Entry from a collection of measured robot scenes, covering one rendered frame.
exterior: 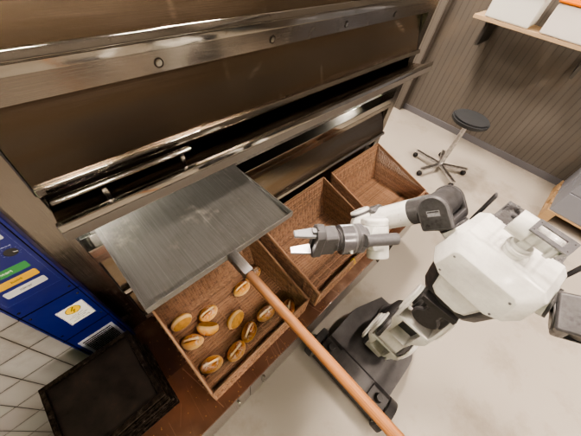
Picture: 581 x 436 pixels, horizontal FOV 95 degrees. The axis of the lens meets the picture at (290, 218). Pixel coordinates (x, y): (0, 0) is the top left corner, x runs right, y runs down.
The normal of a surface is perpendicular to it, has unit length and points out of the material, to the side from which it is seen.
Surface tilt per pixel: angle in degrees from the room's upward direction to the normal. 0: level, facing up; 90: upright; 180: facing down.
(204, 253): 1
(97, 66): 90
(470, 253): 45
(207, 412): 0
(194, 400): 0
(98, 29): 70
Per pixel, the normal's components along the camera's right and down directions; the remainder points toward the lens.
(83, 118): 0.69, 0.35
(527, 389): 0.11, -0.63
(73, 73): 0.69, 0.61
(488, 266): -0.50, -0.16
